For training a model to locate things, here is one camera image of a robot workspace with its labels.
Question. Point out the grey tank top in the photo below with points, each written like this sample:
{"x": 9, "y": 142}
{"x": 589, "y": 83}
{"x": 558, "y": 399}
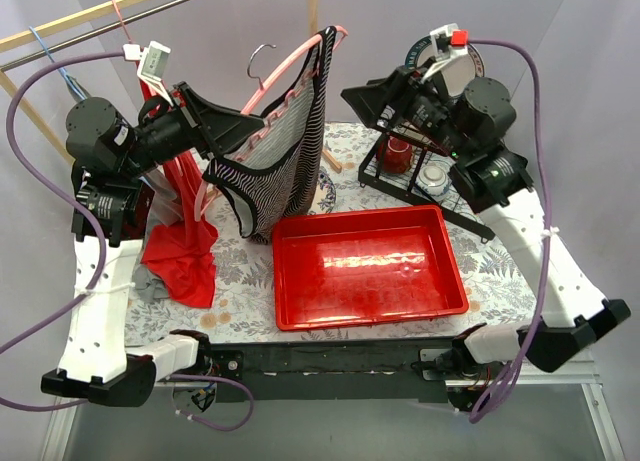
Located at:
{"x": 165, "y": 210}

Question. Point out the red plastic tray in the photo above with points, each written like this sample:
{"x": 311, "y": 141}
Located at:
{"x": 368, "y": 267}

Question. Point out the blue white small bowl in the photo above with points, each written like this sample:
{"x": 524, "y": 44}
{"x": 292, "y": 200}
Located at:
{"x": 433, "y": 179}

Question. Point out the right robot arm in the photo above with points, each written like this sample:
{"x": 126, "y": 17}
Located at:
{"x": 496, "y": 185}

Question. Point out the red tank top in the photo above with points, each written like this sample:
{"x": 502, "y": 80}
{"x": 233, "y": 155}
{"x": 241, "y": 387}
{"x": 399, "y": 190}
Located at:
{"x": 181, "y": 254}

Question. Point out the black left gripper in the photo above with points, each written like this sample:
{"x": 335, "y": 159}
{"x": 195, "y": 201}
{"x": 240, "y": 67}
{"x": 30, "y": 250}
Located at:
{"x": 186, "y": 113}

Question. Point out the black white striped tank top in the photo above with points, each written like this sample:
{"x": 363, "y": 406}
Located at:
{"x": 274, "y": 173}

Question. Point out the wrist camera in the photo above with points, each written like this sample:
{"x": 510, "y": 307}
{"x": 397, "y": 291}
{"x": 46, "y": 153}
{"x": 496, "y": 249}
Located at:
{"x": 451, "y": 45}
{"x": 151, "y": 62}

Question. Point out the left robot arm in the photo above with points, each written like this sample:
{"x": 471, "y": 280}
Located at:
{"x": 110, "y": 209}

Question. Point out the thin pink wire hanger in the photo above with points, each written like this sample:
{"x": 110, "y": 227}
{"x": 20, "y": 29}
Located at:
{"x": 122, "y": 22}

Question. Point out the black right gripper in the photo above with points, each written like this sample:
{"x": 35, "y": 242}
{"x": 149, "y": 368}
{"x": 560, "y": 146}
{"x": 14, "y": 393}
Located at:
{"x": 396, "y": 97}

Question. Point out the blue floral plate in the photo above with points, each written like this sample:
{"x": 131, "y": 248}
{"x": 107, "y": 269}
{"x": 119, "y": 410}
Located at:
{"x": 324, "y": 200}

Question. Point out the black wire dish rack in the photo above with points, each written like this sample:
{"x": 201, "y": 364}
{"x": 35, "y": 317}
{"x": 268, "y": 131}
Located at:
{"x": 403, "y": 187}

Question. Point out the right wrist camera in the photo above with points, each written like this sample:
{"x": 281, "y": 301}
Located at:
{"x": 451, "y": 45}

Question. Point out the red bowl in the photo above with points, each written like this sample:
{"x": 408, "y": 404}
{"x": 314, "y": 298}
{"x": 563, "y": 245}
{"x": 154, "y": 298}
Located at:
{"x": 396, "y": 156}

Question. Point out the black base frame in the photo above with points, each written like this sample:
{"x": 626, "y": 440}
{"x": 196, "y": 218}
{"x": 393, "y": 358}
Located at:
{"x": 422, "y": 369}

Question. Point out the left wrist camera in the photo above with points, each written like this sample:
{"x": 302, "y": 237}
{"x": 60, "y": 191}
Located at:
{"x": 151, "y": 62}

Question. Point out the wooden clothes rack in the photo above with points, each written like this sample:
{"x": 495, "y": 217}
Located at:
{"x": 210, "y": 40}

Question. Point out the green rimmed white plate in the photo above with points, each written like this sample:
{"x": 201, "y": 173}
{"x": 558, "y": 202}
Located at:
{"x": 457, "y": 75}

